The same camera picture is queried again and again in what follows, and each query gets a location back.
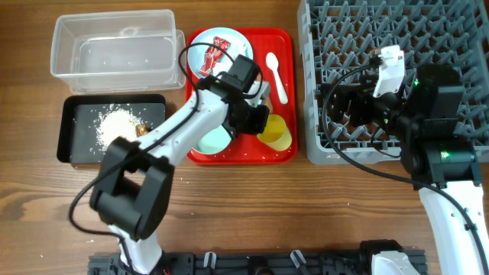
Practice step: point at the red snack wrapper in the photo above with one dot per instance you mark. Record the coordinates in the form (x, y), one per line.
(213, 55)

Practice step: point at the yellow plastic cup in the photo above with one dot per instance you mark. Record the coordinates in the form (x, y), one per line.
(276, 134)

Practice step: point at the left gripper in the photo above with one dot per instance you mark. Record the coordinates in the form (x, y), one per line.
(257, 126)

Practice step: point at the red serving tray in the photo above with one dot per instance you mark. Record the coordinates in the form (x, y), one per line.
(247, 149)

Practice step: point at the black waste tray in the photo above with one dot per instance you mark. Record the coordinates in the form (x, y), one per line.
(76, 138)

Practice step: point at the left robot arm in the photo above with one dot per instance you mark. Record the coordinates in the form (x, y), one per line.
(132, 191)

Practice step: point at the brown food chunk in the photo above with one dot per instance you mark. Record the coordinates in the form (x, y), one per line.
(141, 130)

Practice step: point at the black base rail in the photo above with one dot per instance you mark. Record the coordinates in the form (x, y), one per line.
(327, 262)

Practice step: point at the light blue plate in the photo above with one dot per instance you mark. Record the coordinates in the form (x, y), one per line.
(195, 56)

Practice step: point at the white rice pile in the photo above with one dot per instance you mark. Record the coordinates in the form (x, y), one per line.
(112, 121)

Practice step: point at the grey dishwasher rack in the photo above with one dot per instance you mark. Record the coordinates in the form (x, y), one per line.
(336, 39)

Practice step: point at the crumpled white tissue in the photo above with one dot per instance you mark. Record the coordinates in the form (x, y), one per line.
(224, 63)

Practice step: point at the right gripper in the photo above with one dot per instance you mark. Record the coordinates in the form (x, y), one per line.
(360, 101)

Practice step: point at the orange carrot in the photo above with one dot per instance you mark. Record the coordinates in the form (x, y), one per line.
(266, 101)

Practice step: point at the mint green bowl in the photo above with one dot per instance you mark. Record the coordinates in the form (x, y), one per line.
(214, 142)

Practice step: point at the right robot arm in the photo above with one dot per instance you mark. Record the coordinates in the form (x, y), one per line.
(443, 166)

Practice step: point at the white plastic spoon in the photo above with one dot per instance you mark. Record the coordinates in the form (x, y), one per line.
(273, 64)

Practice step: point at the clear plastic bin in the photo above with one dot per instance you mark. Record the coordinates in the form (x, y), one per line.
(118, 51)

